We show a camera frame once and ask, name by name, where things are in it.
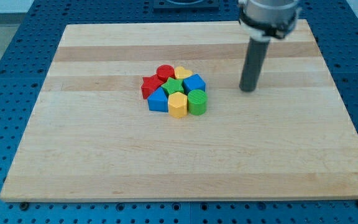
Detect yellow heart block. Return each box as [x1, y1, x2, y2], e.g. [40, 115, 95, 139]
[174, 66, 193, 79]

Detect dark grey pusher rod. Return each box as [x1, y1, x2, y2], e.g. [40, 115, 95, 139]
[239, 38, 270, 92]

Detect green cylinder block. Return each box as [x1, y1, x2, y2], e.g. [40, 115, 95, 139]
[188, 89, 208, 116]

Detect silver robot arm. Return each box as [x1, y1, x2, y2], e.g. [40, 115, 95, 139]
[238, 0, 301, 42]

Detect yellow hexagon block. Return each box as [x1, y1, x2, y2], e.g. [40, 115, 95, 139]
[168, 92, 188, 118]

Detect green star block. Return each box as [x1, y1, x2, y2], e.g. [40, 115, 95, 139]
[161, 77, 185, 96]

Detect blue triangle block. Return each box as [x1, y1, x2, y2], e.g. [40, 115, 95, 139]
[147, 87, 168, 113]

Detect red star block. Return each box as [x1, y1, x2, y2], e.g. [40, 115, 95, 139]
[141, 74, 164, 100]

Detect blue cube block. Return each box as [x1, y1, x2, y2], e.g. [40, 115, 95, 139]
[183, 74, 206, 95]

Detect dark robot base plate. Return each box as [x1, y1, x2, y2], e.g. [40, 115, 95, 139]
[152, 0, 220, 11]

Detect wooden board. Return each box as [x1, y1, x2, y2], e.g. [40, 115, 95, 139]
[0, 19, 358, 202]

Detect red cylinder block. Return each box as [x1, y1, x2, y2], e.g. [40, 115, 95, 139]
[156, 64, 175, 82]

